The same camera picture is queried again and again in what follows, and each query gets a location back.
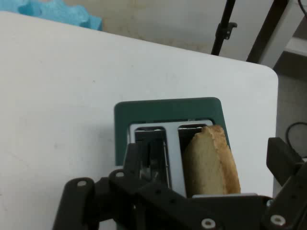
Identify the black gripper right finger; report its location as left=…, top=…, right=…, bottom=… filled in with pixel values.
left=261, top=137, right=307, bottom=230

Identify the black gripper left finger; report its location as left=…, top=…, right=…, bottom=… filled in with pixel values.
left=52, top=142, right=151, bottom=230

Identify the dark green two-slot toaster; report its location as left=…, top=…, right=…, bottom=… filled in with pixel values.
left=114, top=97, right=259, bottom=199

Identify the toasted bread slice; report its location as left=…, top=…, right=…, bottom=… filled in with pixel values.
left=183, top=124, right=241, bottom=195

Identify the black tripod stand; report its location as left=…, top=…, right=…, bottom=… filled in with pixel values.
left=211, top=0, right=288, bottom=63

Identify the light blue foam puzzle mat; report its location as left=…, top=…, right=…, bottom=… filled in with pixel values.
left=18, top=0, right=104, bottom=32
left=0, top=0, right=32, bottom=12

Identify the thin black floor cable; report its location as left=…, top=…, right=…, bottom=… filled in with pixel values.
left=286, top=121, right=307, bottom=160

